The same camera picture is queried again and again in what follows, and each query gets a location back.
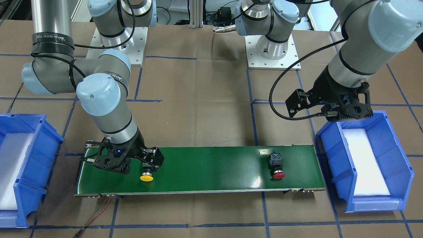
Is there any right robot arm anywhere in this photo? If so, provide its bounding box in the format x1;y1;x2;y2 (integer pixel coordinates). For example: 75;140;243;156
21;0;164;178

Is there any black power adapter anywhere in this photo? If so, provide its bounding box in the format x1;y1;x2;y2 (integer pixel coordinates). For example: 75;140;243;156
216;7;232;23

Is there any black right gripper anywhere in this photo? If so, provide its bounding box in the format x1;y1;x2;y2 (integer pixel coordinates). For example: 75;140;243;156
89;129;165;175

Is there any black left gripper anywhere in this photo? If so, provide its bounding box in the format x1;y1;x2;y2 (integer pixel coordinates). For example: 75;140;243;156
285;66;374;122

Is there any aluminium profile post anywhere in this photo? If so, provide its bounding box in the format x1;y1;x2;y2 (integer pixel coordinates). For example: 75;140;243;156
188;0;205;29

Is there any black braided cable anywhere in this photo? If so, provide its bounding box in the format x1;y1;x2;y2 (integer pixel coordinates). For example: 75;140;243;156
269;36;347;120

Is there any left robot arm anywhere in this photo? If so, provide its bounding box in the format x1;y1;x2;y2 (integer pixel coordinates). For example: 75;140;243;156
234;0;422;122

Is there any red push button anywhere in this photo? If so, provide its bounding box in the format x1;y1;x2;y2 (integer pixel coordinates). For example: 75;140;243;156
269;153;286;180

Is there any green conveyor belt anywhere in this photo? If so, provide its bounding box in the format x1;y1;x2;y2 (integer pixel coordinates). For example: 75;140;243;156
75;145;325;196

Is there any yellow push button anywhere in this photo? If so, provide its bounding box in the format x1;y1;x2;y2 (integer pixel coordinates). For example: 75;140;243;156
139;162;154;182

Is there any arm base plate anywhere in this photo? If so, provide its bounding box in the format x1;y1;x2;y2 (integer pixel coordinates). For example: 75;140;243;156
86;27;148;66
245;35;299;70

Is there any blue bin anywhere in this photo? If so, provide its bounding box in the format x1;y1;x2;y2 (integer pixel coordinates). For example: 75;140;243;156
317;110;414;213
1;113;63;228

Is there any red conveyor wire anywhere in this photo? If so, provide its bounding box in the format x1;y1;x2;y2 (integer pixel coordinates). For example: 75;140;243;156
74;197;113;238

